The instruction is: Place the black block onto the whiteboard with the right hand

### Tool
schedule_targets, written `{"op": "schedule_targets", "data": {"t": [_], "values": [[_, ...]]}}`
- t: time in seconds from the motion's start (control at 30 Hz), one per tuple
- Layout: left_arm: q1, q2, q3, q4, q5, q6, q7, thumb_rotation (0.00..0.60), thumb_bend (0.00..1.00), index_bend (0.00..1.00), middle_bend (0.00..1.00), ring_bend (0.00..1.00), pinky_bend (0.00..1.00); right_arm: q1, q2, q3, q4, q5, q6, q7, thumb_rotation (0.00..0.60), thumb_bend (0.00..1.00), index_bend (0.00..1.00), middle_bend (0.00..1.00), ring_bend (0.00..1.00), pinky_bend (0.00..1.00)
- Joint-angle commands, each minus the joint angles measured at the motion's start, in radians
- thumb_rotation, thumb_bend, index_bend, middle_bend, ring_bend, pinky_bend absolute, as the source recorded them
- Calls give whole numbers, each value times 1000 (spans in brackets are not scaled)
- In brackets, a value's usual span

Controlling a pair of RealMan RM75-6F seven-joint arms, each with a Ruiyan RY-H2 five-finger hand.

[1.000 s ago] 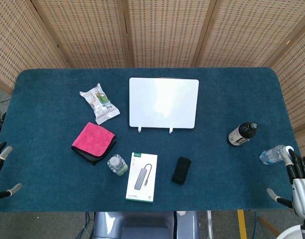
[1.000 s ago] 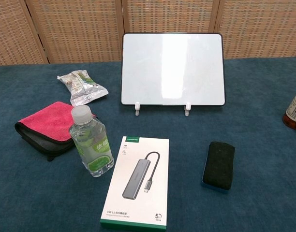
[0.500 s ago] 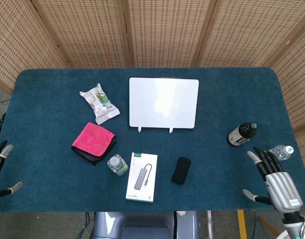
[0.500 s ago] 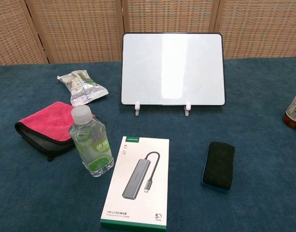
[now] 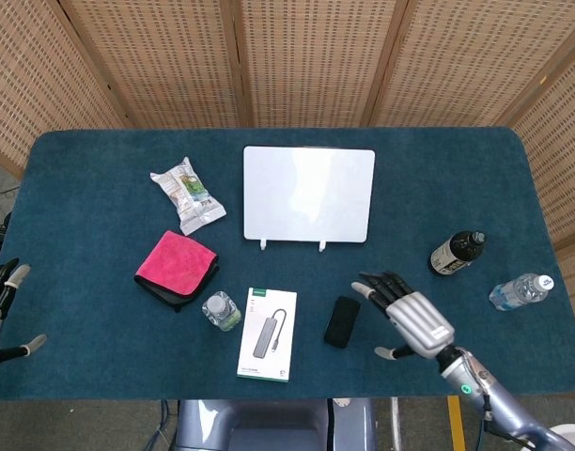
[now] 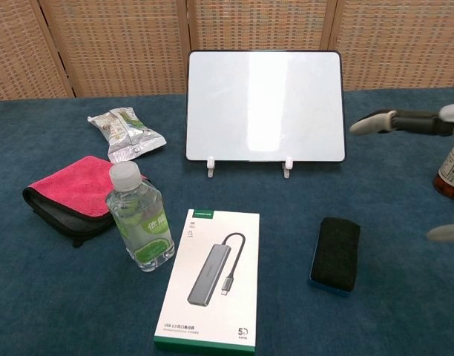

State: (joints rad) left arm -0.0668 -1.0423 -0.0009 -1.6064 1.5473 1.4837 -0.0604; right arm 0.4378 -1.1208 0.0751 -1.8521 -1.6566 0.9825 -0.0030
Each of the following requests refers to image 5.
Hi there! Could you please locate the small clear jar green label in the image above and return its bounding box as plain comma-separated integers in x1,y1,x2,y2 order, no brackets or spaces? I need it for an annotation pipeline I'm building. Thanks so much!
201,290,242,333

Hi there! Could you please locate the blue carpet table mat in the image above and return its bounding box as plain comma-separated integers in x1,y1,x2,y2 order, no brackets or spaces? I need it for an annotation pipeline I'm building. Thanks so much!
0,126,575,401

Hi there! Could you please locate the dark glass bottle white label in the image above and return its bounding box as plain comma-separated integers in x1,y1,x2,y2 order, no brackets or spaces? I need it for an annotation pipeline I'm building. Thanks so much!
428,229,488,277

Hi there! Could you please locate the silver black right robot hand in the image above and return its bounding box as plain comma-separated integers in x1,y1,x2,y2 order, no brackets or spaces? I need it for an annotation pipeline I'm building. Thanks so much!
351,271,457,362

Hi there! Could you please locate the clear plastic water bottle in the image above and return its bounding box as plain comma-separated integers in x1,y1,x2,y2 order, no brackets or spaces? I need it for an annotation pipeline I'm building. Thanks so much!
489,272,555,312

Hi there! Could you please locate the white USB hub box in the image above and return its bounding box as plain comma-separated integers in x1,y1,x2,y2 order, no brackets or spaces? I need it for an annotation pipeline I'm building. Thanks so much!
236,287,299,383

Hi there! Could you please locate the silver snack bag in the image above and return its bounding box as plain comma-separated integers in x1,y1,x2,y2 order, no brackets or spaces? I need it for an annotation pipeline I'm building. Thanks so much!
149,156,228,237

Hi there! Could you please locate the yellow floor tape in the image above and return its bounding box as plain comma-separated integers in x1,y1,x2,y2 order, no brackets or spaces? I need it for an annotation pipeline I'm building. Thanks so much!
446,395,463,433

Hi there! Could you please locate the white board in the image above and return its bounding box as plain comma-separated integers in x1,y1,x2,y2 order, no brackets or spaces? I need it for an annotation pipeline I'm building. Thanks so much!
241,145,377,245

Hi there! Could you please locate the pink folded microfibre cloth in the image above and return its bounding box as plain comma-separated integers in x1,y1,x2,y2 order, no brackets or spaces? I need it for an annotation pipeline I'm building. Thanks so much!
133,229,221,314

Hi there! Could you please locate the black eraser block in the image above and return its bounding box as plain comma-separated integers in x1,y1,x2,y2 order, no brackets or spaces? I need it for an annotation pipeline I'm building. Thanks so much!
323,295,363,350

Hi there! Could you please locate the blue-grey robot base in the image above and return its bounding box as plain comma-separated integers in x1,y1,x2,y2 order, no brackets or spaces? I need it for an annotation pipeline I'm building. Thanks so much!
174,397,378,451

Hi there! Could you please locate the woven bamboo folding screen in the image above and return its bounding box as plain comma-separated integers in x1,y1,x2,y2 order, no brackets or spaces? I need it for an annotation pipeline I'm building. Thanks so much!
0,0,575,330

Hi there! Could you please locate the white round object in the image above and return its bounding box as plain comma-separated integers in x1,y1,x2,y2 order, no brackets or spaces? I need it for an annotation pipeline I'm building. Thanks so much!
549,422,575,451

